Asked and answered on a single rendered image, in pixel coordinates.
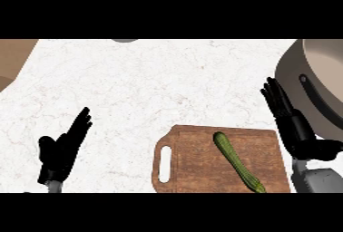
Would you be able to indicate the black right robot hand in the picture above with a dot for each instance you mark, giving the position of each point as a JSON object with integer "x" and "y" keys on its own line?
{"x": 294, "y": 133}

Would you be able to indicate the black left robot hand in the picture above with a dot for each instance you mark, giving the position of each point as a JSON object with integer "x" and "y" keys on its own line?
{"x": 58, "y": 154}

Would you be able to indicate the small grey round object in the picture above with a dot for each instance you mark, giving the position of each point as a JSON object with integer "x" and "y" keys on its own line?
{"x": 124, "y": 40}

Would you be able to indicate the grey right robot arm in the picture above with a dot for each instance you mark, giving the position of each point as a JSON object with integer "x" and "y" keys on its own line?
{"x": 316, "y": 178}

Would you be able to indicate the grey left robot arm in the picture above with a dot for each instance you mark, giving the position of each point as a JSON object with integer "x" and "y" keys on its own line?
{"x": 55, "y": 187}

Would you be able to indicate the brown wooden cutting board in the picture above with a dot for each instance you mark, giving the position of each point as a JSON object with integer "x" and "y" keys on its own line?
{"x": 210, "y": 163}

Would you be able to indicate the long green squash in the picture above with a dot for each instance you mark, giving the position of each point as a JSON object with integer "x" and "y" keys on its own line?
{"x": 234, "y": 160}

